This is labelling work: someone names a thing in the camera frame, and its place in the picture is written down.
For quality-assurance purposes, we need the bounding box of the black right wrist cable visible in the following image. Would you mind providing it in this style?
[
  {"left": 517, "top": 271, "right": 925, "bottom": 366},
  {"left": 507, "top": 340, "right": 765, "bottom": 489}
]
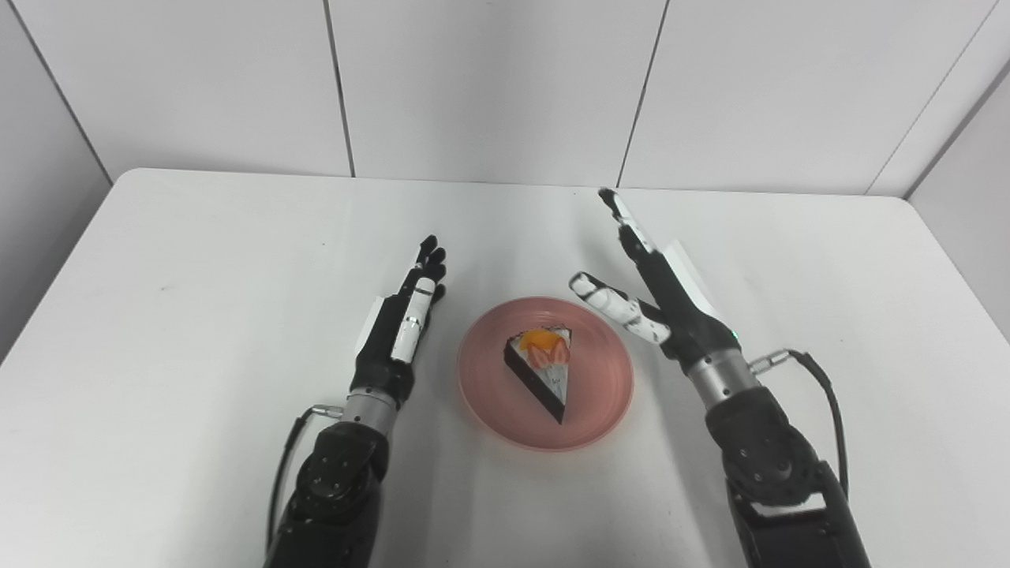
[{"left": 750, "top": 349, "right": 851, "bottom": 499}]

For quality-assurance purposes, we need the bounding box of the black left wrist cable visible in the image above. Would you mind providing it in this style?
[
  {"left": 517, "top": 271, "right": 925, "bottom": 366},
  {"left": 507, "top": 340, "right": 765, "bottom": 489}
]
[{"left": 267, "top": 405, "right": 344, "bottom": 553}]

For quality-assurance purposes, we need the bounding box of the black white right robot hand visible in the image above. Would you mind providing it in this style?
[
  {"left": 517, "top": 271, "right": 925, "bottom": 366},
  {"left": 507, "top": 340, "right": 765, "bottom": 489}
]
[{"left": 568, "top": 187, "right": 744, "bottom": 376}]

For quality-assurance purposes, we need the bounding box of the pink round plate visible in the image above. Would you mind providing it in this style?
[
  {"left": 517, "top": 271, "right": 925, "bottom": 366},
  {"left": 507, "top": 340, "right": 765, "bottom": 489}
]
[{"left": 457, "top": 297, "right": 634, "bottom": 452}]

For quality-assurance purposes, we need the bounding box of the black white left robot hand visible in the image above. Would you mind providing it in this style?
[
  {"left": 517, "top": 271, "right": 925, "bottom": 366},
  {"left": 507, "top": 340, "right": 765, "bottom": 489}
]
[{"left": 351, "top": 235, "right": 447, "bottom": 407}]

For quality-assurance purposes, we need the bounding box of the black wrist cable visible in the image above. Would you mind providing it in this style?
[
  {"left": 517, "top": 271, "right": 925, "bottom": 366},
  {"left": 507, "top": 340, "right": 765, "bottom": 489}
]
[
  {"left": 267, "top": 405, "right": 344, "bottom": 553},
  {"left": 750, "top": 349, "right": 851, "bottom": 499}
]

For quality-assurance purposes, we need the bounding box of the chocolate cake slice with fruit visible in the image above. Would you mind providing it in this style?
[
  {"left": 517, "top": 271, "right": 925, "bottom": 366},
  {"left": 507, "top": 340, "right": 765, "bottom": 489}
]
[{"left": 504, "top": 324, "right": 573, "bottom": 425}]

